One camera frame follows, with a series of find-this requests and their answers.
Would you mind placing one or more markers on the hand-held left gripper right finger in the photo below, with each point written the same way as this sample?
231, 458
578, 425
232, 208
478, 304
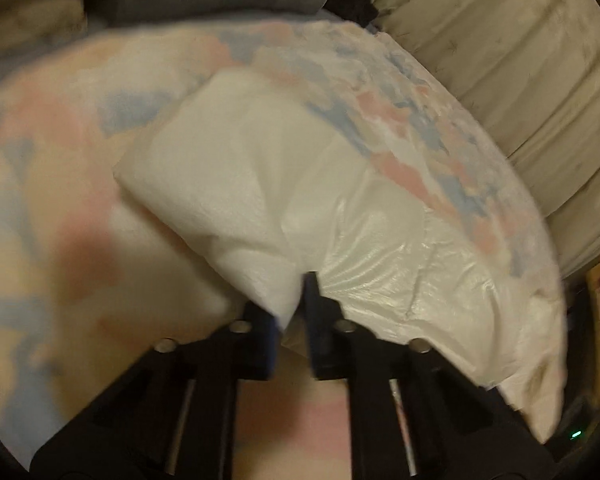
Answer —
313, 332

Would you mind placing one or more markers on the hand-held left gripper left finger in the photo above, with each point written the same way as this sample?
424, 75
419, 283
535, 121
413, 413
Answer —
266, 342

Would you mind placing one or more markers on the white puffer jacket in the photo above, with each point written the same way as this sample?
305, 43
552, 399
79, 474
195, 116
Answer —
260, 185

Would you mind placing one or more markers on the pastel printed blanket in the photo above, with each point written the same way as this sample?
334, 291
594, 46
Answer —
55, 160

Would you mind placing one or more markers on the beige curtain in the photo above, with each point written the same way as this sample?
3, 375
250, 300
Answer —
505, 60

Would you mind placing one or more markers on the beige pillow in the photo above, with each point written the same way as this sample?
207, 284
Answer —
30, 15

